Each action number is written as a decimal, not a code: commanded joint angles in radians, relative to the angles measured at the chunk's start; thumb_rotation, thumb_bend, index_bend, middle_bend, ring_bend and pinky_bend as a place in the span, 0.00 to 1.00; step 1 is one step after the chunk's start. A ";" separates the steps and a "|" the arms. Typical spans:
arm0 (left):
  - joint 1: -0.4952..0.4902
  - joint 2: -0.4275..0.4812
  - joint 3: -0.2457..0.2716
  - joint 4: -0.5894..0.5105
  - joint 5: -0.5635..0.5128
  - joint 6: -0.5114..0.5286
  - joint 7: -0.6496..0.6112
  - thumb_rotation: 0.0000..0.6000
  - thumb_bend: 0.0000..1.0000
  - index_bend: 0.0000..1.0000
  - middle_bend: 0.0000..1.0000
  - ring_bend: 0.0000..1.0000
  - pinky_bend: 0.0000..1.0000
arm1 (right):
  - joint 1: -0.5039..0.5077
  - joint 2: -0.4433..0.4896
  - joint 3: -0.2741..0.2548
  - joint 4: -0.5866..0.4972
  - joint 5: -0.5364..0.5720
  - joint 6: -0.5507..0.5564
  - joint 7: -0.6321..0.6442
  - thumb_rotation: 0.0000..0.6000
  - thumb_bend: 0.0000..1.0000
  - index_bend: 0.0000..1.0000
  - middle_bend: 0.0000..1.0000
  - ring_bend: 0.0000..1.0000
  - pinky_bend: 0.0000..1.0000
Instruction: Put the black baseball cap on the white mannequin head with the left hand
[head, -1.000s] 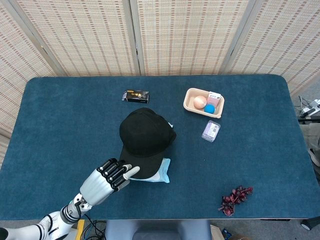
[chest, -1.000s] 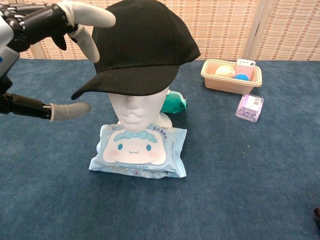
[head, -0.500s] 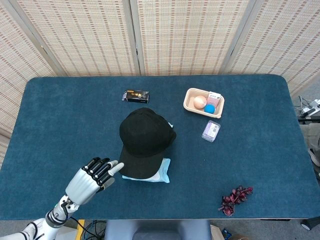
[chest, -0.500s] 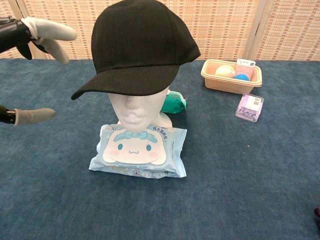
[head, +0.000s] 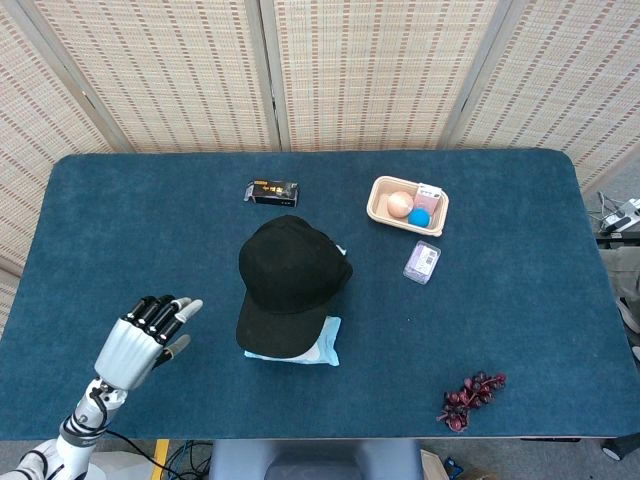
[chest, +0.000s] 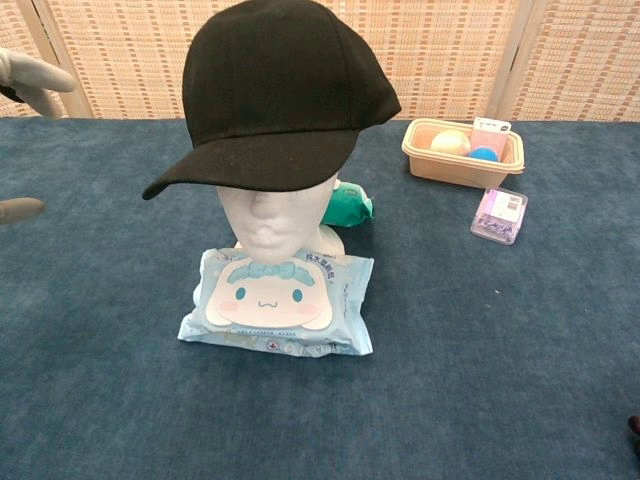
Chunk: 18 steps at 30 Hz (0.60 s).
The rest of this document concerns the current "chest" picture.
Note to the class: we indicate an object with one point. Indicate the woven folding screen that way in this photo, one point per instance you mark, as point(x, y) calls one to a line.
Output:
point(450, 50)

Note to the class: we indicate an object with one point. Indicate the beige plastic container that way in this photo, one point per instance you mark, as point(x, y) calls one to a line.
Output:
point(450, 172)

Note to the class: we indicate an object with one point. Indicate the dark blue table mat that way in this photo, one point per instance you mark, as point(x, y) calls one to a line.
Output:
point(450, 325)

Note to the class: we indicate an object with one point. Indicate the white foam mannequin head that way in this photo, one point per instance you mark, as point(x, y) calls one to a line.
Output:
point(270, 225)

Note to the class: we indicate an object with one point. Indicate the black baseball cap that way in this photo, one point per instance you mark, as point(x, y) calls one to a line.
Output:
point(280, 90)

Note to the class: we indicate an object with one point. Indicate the clear box of purple pins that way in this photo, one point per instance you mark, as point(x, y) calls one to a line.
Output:
point(497, 220)

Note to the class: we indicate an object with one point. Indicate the blue ball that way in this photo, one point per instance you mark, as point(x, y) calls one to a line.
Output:
point(484, 154)

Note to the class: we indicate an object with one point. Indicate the green tissue pack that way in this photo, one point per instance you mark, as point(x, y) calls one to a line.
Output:
point(350, 207)

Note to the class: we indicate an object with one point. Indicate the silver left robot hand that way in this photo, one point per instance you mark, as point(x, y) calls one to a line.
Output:
point(30, 72)

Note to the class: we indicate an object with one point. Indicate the pink box with white label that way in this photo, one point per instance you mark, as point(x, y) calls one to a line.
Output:
point(492, 136)

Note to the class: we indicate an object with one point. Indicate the light blue wet wipes pack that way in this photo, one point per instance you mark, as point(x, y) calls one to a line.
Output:
point(275, 305)

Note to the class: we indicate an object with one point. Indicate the peach coloured ball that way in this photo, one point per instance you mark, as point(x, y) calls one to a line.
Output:
point(450, 144)

